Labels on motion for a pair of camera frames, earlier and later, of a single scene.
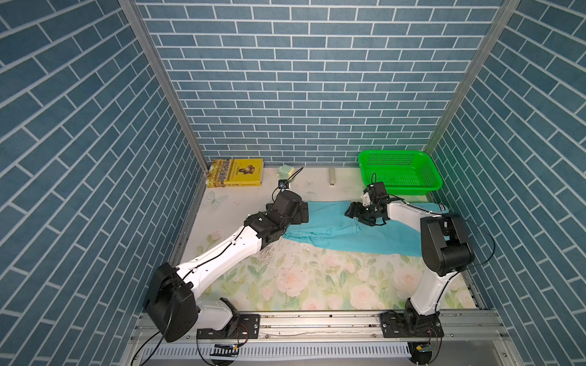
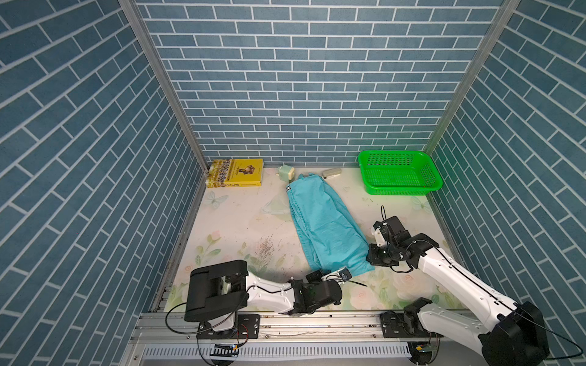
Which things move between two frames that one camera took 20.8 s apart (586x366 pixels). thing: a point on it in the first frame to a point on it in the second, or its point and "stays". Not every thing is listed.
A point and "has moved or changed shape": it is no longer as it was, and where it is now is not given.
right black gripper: (355, 211) to (371, 258)
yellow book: (235, 172) stays
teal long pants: (329, 222) has moved or changed shape
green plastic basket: (402, 172) stays
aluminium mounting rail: (353, 339) stays
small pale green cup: (285, 171) stays
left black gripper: (297, 218) to (315, 277)
